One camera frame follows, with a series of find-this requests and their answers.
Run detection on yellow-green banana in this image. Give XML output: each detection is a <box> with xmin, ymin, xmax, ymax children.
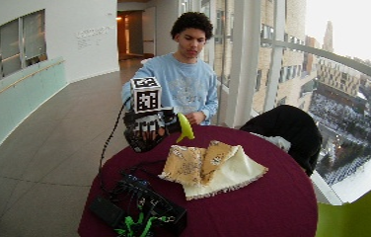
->
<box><xmin>175</xmin><ymin>112</ymin><xmax>198</xmax><ymax>144</ymax></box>

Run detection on white marker cube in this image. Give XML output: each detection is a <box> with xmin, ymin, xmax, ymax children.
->
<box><xmin>130</xmin><ymin>76</ymin><xmax>164</xmax><ymax>115</ymax></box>

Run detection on yellow and cream cloth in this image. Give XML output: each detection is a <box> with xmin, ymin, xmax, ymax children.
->
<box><xmin>156</xmin><ymin>139</ymin><xmax>270</xmax><ymax>201</ymax></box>

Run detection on black electronics box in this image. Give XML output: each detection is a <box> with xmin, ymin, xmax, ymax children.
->
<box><xmin>108</xmin><ymin>171</ymin><xmax>190</xmax><ymax>237</ymax></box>

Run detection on the person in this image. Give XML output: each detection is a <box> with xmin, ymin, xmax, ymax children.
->
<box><xmin>120</xmin><ymin>11</ymin><xmax>220</xmax><ymax>126</ymax></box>

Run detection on black power pack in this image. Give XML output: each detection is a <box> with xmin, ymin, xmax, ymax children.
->
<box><xmin>88</xmin><ymin>196</ymin><xmax>127</xmax><ymax>229</ymax></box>

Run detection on white cloth under jacket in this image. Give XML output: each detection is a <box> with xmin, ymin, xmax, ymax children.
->
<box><xmin>250</xmin><ymin>131</ymin><xmax>294</xmax><ymax>153</ymax></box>

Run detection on doorway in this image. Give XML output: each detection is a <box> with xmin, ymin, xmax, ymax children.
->
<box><xmin>116</xmin><ymin>9</ymin><xmax>158</xmax><ymax>62</ymax></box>

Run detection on white column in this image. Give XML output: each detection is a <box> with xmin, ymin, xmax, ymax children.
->
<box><xmin>224</xmin><ymin>0</ymin><xmax>264</xmax><ymax>128</ymax></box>

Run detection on black jacket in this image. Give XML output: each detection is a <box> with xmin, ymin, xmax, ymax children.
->
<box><xmin>239</xmin><ymin>104</ymin><xmax>324</xmax><ymax>178</ymax></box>

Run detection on maroon tablecloth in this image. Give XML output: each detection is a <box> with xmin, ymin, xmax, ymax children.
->
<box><xmin>76</xmin><ymin>124</ymin><xmax>320</xmax><ymax>237</ymax></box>

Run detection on wooden handrail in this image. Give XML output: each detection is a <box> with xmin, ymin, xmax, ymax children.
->
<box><xmin>0</xmin><ymin>58</ymin><xmax>67</xmax><ymax>113</ymax></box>

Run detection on interior window row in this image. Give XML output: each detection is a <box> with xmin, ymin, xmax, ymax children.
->
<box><xmin>0</xmin><ymin>9</ymin><xmax>48</xmax><ymax>94</ymax></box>

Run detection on white curved railing pipe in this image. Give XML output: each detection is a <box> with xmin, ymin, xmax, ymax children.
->
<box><xmin>260</xmin><ymin>38</ymin><xmax>371</xmax><ymax>91</ymax></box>

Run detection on green chair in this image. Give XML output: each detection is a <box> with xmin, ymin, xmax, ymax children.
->
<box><xmin>315</xmin><ymin>183</ymin><xmax>371</xmax><ymax>237</ymax></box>

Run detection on black glove cable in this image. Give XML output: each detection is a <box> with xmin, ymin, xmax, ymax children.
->
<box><xmin>98</xmin><ymin>97</ymin><xmax>134</xmax><ymax>194</ymax></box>

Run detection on green cables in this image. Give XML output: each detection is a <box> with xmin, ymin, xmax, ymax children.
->
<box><xmin>114</xmin><ymin>212</ymin><xmax>170</xmax><ymax>237</ymax></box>

